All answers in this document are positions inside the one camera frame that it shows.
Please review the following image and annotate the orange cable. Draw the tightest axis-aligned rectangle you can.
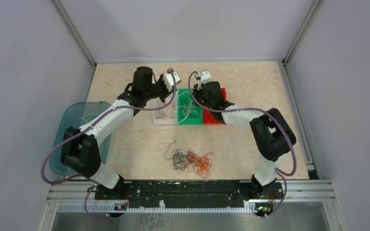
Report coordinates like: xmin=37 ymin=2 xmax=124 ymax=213
xmin=156 ymin=102 xmax=176 ymax=120

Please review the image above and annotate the white cable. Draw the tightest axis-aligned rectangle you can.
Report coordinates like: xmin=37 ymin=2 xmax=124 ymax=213
xmin=178 ymin=90 xmax=203 ymax=123

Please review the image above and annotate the cable pile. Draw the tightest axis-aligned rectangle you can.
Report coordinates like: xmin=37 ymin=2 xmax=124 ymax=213
xmin=164 ymin=140 xmax=214 ymax=179

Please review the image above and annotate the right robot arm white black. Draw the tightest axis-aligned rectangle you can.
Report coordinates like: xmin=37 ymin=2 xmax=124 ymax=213
xmin=192 ymin=81 xmax=297 ymax=200

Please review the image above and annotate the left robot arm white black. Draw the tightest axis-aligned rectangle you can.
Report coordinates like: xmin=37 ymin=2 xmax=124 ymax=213
xmin=60 ymin=66 xmax=181 ymax=199

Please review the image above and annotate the red plastic bin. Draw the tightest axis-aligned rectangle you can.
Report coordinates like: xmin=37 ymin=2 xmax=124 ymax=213
xmin=202 ymin=88 xmax=227 ymax=124

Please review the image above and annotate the green plastic bin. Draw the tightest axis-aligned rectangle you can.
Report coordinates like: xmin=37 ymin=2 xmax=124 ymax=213
xmin=177 ymin=88 xmax=202 ymax=125

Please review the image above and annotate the white plastic bin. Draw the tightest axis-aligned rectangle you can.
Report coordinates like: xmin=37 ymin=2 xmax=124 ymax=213
xmin=152 ymin=96 xmax=178 ymax=125

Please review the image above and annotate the teal plastic container lid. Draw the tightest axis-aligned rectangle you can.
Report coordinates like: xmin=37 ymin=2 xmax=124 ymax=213
xmin=49 ymin=101 xmax=111 ymax=176

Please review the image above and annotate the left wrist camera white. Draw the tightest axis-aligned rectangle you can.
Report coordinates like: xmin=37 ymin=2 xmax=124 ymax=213
xmin=162 ymin=68 xmax=182 ymax=91

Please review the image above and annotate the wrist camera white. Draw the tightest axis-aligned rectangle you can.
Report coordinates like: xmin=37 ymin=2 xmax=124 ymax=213
xmin=195 ymin=69 xmax=211 ymax=90
xmin=162 ymin=68 xmax=182 ymax=91

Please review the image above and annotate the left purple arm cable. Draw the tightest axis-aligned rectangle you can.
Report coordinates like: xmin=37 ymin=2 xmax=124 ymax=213
xmin=41 ymin=70 xmax=178 ymax=186

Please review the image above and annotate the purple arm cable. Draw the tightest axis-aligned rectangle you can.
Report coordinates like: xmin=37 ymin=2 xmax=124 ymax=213
xmin=187 ymin=71 xmax=298 ymax=177
xmin=41 ymin=70 xmax=178 ymax=186

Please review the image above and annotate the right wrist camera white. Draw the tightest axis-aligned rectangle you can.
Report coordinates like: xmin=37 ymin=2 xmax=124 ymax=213
xmin=195 ymin=69 xmax=211 ymax=90

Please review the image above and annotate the aluminium frame post right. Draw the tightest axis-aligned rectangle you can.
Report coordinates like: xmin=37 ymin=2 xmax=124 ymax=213
xmin=282 ymin=0 xmax=322 ymax=66

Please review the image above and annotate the aluminium frame post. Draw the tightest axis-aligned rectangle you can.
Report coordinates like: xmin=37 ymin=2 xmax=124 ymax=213
xmin=51 ymin=0 xmax=97 ymax=68
xmin=282 ymin=0 xmax=322 ymax=66

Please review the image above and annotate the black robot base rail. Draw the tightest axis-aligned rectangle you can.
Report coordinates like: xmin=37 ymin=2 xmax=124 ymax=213
xmin=94 ymin=180 xmax=284 ymax=209

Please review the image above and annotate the aluminium frame post left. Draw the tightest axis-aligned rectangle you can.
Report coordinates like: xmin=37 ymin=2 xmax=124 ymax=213
xmin=51 ymin=0 xmax=97 ymax=68

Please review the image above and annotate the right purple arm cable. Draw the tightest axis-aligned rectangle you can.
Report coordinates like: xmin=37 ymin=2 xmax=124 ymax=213
xmin=187 ymin=71 xmax=298 ymax=177

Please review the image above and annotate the white slotted cable duct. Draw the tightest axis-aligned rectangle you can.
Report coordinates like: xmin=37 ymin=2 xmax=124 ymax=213
xmin=57 ymin=201 xmax=259 ymax=214

